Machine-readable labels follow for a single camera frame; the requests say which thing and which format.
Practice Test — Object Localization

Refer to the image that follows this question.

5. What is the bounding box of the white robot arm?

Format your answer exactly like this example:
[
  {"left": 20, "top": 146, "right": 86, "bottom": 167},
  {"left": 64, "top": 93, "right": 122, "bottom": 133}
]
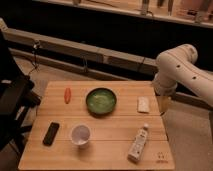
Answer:
[{"left": 152, "top": 44, "right": 213, "bottom": 108}]

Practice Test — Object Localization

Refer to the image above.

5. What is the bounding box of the orange red pepper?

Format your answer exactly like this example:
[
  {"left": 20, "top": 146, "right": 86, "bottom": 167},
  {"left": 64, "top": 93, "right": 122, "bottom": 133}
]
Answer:
[{"left": 64, "top": 88, "right": 71, "bottom": 104}]

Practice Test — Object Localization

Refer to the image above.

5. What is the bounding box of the white plastic bottle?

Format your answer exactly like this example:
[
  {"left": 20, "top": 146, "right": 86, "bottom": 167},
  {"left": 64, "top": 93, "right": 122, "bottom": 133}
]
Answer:
[{"left": 127, "top": 123, "right": 149, "bottom": 163}]

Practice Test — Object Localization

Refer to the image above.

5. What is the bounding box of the wooden folding table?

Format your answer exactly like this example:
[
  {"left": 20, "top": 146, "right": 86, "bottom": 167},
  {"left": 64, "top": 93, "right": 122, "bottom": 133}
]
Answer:
[{"left": 19, "top": 81, "right": 175, "bottom": 171}]

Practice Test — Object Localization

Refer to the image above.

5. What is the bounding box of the green bowl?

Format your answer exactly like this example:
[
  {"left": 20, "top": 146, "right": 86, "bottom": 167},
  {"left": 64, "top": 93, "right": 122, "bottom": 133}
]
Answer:
[{"left": 85, "top": 87, "right": 117, "bottom": 116}]

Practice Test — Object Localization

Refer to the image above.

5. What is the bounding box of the white paper cup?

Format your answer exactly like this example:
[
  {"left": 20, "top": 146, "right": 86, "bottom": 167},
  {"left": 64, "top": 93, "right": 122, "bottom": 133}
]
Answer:
[{"left": 70, "top": 125, "right": 90, "bottom": 148}]

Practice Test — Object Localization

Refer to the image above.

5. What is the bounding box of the black remote control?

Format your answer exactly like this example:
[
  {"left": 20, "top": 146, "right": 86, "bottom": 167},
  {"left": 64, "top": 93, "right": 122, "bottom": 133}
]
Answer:
[{"left": 43, "top": 122, "right": 59, "bottom": 146}]

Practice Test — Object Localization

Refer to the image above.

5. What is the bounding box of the black office chair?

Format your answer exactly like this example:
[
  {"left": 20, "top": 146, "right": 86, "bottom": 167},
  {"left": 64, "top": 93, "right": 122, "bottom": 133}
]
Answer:
[{"left": 0, "top": 31, "right": 41, "bottom": 153}]

